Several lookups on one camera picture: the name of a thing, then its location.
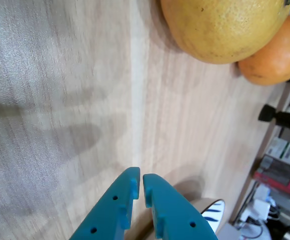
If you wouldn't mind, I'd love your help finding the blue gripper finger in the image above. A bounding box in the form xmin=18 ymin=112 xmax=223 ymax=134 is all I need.
xmin=69 ymin=166 xmax=141 ymax=240
xmin=142 ymin=173 xmax=219 ymax=240

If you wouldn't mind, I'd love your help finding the small orange fruit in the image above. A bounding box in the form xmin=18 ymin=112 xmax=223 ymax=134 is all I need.
xmin=237 ymin=14 xmax=290 ymax=86

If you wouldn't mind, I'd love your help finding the yellowish orange fruit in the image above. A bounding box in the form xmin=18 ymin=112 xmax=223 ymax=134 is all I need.
xmin=159 ymin=0 xmax=290 ymax=65

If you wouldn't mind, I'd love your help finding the white plate with blue petals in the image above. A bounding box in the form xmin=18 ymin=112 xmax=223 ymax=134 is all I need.
xmin=201 ymin=199 xmax=226 ymax=235

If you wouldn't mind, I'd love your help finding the red and grey box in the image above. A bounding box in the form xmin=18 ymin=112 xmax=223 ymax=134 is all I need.
xmin=253 ymin=154 xmax=290 ymax=199

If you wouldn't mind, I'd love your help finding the white box with green stripe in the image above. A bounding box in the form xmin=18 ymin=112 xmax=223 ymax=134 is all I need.
xmin=266 ymin=136 xmax=290 ymax=166

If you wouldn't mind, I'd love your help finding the white power adapter with cables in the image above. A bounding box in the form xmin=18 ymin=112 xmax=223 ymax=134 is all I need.
xmin=239 ymin=184 xmax=281 ymax=226

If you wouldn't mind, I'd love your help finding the black tripod handle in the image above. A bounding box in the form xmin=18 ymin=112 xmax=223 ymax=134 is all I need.
xmin=258 ymin=104 xmax=290 ymax=131

